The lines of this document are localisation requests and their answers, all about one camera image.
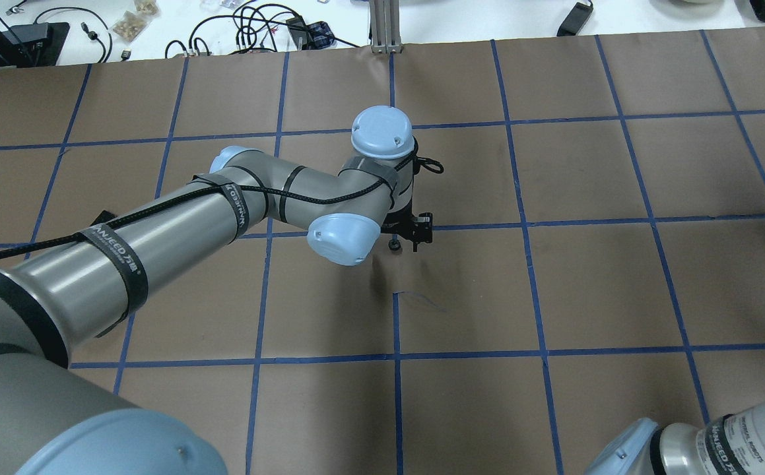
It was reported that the black stand base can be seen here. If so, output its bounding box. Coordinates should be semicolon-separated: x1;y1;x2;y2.
0;23;71;67

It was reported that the bag of small parts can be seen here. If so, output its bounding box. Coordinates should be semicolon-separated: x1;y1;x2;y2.
111;1;160;43

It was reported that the black cable bundle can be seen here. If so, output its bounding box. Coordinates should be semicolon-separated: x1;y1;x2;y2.
164;3;363;59

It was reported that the aluminium frame post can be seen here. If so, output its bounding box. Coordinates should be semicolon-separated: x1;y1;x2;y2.
368;0;403;54

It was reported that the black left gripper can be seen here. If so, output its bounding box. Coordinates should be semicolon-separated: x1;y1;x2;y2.
382;206;434;253

